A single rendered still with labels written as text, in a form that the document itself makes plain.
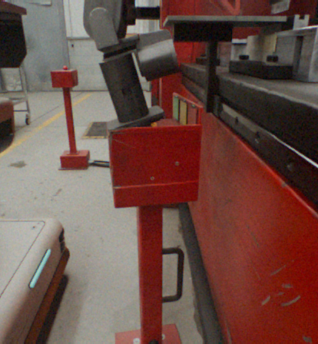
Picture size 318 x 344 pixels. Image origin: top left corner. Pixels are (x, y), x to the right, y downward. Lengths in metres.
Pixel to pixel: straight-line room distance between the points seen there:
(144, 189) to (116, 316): 0.78
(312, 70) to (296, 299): 0.40
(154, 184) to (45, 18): 7.87
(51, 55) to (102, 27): 7.76
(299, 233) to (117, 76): 0.35
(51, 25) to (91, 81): 1.55
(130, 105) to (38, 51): 7.87
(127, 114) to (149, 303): 0.49
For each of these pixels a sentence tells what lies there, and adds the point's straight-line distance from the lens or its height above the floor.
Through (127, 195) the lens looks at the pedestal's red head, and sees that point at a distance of 0.53.
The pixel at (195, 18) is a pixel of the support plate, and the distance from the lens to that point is 0.72.
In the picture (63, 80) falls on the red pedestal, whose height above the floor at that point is 0.73.
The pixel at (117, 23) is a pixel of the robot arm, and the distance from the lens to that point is 0.50.
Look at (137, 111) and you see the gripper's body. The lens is 0.51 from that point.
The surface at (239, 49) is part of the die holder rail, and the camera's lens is 1.17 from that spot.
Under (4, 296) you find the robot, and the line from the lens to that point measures 1.01.
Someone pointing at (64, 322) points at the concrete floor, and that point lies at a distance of 1.26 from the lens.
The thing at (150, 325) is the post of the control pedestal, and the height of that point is 0.26.
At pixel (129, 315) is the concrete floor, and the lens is 1.24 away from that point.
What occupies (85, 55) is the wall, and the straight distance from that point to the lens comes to 8.08.
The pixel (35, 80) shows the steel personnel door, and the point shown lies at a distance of 8.44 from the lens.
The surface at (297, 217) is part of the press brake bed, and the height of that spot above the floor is 0.74.
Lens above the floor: 0.92
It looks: 23 degrees down
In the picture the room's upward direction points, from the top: straight up
